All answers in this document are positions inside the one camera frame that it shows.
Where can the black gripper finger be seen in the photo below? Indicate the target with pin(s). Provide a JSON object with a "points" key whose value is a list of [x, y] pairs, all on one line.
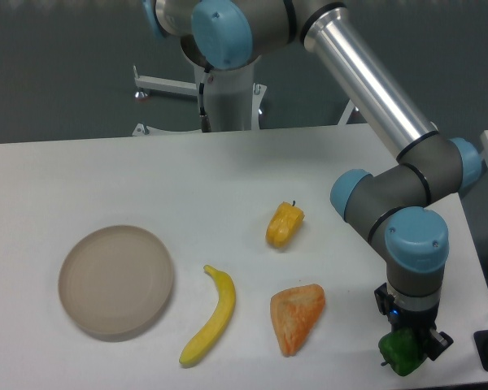
{"points": [[433, 343]]}

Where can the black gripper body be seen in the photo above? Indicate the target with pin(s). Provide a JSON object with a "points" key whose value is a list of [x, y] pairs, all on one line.
{"points": [[403, 311]]}

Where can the green toy pepper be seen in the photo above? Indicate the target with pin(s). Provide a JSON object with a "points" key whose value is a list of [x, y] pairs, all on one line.
{"points": [[401, 351]]}

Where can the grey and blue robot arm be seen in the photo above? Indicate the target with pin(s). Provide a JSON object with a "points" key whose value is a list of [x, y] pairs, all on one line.
{"points": [[391, 210]]}

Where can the yellow toy pepper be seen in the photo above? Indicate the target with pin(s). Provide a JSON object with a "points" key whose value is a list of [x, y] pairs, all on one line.
{"points": [[285, 223]]}

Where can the beige round plate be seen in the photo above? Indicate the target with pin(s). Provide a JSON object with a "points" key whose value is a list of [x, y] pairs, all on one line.
{"points": [[116, 282]]}

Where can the orange toy sandwich slice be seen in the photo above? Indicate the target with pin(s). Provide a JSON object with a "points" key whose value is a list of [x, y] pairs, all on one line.
{"points": [[294, 312]]}

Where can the yellow toy banana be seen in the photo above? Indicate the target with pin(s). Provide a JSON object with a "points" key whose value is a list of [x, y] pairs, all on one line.
{"points": [[209, 334]]}

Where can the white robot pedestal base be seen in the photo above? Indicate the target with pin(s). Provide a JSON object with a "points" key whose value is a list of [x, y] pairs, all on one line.
{"points": [[287, 88]]}

